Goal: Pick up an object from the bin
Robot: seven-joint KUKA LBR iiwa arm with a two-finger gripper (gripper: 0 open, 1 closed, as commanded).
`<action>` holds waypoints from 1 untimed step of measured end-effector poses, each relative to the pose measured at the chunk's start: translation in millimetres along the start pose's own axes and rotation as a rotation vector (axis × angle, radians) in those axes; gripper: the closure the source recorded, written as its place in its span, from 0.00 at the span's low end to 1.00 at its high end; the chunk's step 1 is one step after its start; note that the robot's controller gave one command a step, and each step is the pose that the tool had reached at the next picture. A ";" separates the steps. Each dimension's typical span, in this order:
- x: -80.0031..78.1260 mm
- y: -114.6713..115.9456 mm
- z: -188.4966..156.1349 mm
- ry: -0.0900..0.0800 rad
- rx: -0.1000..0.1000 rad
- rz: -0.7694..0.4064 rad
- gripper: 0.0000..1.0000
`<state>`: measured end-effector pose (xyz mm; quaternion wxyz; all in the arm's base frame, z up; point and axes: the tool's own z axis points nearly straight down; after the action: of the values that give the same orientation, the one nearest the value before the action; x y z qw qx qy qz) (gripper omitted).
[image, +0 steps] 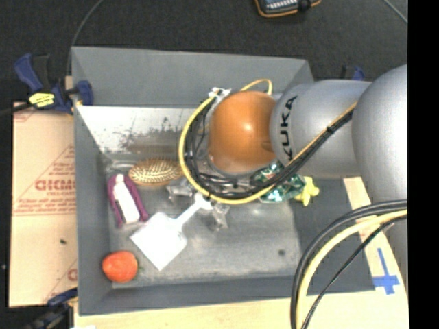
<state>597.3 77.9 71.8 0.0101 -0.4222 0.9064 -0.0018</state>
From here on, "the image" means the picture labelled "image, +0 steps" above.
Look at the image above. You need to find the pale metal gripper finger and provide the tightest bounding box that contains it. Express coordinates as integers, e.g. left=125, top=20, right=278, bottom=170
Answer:
left=165, top=180, right=195, bottom=199
left=209, top=202, right=230, bottom=232

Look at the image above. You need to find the wooden hairbrush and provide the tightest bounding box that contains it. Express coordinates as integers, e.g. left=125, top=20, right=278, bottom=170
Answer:
left=128, top=158, right=185, bottom=187

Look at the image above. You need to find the grey metal bin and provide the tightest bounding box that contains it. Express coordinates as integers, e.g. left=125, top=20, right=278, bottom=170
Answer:
left=70, top=46, right=375, bottom=315

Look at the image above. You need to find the white plastic spatula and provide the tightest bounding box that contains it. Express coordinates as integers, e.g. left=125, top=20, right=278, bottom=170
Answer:
left=129, top=193, right=214, bottom=271

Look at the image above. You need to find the green foil packet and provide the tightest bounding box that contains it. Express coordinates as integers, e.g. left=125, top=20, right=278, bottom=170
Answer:
left=251, top=161, right=307, bottom=204

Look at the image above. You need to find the yellow toy banana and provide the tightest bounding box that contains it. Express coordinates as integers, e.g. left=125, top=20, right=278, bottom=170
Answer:
left=295, top=175, right=320, bottom=207

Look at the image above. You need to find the red-orange toy strawberry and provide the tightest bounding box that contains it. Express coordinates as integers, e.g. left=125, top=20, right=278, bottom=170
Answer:
left=101, top=250, right=139, bottom=284

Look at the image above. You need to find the brown cardboard board red print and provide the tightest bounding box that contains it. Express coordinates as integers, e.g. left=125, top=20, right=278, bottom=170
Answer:
left=8, top=101, right=79, bottom=308

